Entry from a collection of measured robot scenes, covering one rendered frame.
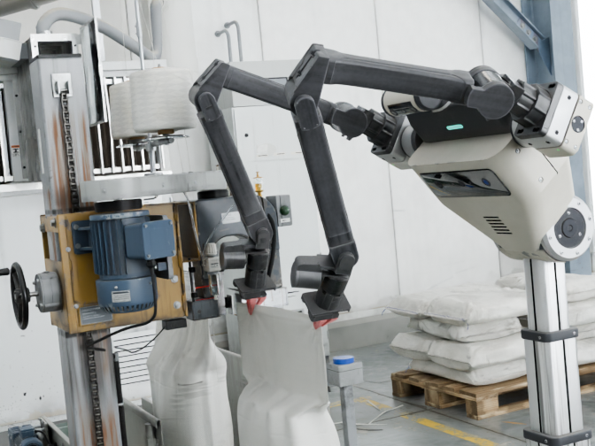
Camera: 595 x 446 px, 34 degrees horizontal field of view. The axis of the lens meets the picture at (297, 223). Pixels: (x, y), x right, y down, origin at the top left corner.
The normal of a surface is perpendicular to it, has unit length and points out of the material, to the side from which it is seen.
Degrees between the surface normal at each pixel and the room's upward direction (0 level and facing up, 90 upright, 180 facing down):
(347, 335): 90
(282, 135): 90
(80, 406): 90
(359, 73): 116
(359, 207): 90
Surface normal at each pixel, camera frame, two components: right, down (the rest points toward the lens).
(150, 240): 0.77, -0.04
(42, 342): 0.44, 0.00
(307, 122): 0.16, 0.51
